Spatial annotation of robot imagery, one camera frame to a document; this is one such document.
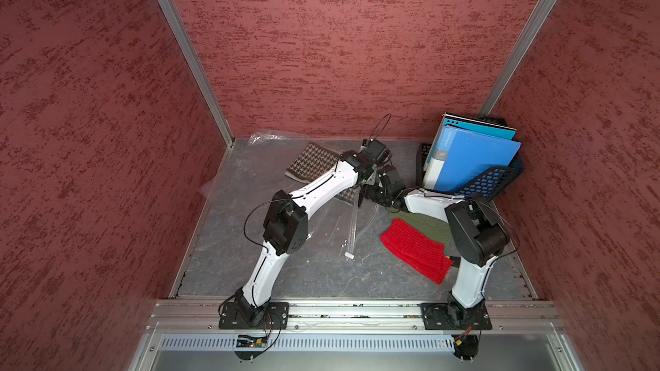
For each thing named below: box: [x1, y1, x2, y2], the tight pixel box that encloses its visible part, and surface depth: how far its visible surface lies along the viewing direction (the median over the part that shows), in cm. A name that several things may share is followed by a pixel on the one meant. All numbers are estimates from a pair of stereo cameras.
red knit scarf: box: [379, 218, 454, 285], surface depth 87 cm
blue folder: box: [422, 126, 522, 192], surface depth 87 cm
